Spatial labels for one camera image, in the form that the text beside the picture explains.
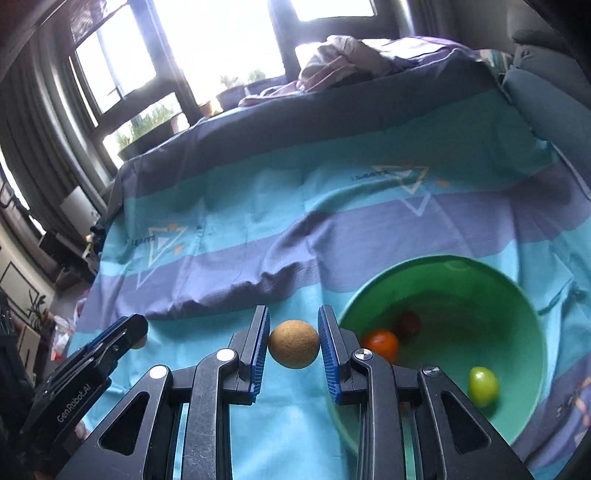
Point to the green oval fruit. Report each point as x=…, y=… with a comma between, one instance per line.
x=483, y=386

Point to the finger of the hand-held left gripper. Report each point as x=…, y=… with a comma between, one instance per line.
x=101, y=340
x=127, y=330

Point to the long planter with grass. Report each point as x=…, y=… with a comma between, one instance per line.
x=147, y=129

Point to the green plastic bowl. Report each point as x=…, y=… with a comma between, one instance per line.
x=461, y=300

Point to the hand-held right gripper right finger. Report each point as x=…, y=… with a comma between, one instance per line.
x=328, y=356

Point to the orange mandarin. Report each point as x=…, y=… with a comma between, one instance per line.
x=382, y=344

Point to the leafy house plant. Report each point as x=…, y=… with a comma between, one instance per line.
x=39, y=310

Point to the striped turquoise purple bed sheet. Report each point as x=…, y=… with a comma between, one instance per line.
x=323, y=221

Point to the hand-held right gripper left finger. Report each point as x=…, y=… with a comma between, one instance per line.
x=259, y=356

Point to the grey pillow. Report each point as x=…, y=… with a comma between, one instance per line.
x=540, y=101

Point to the pile of light clothes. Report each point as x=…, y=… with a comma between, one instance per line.
x=337, y=62

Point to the large red tomato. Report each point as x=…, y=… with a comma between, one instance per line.
x=410, y=323

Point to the dark potted plant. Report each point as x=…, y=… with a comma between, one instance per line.
x=261, y=83
x=231, y=94

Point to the white flat panel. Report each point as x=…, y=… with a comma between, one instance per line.
x=78, y=208

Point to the framed wall picture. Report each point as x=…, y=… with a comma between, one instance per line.
x=18, y=282

